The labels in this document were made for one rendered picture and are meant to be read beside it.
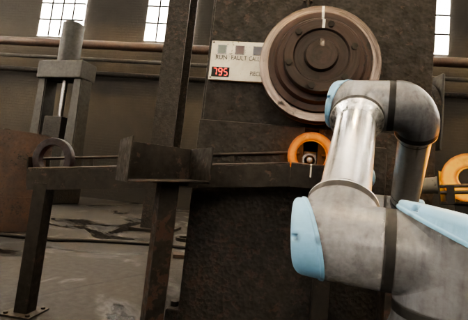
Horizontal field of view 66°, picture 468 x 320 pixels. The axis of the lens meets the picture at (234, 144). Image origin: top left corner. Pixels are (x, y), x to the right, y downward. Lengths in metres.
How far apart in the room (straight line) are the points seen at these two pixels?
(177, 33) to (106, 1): 5.17
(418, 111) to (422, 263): 0.43
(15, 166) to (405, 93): 3.31
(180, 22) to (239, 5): 2.81
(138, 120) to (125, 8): 2.66
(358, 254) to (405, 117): 0.42
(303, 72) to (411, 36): 0.56
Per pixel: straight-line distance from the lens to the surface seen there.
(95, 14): 9.52
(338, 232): 0.52
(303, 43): 1.45
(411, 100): 0.87
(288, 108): 1.45
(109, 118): 8.56
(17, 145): 3.71
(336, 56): 1.42
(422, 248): 0.53
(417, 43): 1.78
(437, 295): 0.54
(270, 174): 1.41
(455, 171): 1.38
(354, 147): 0.69
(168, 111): 4.25
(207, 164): 1.21
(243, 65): 1.65
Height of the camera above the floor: 0.61
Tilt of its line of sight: 6 degrees up
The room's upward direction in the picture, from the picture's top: 6 degrees clockwise
